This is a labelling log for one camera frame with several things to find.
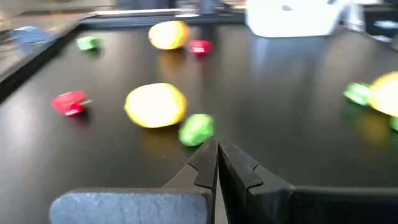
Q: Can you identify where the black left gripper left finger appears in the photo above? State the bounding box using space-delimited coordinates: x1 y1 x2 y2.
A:
49 139 218 224

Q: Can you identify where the metal clamp handle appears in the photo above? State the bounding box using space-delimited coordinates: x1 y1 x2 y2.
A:
11 26 52 52

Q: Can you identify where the white plastic basket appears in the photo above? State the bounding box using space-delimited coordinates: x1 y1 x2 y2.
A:
244 0 346 39

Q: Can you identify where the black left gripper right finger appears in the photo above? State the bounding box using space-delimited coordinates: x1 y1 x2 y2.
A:
218 139 398 224

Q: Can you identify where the silver metal bracket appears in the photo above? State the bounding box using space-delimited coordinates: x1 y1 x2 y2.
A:
341 0 366 32

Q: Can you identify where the small green bell pepper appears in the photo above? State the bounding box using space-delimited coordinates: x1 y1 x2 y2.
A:
178 113 216 147
76 35 102 51
343 82 373 107

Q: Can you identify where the yellow lemon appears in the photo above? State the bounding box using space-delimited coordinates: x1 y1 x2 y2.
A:
147 20 190 50
124 82 188 129
368 70 398 118

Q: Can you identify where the small red bell pepper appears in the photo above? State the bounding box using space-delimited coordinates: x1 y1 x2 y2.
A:
51 90 93 117
188 39 214 55

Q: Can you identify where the black metal table frame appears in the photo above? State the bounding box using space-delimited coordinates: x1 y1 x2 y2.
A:
0 0 398 103

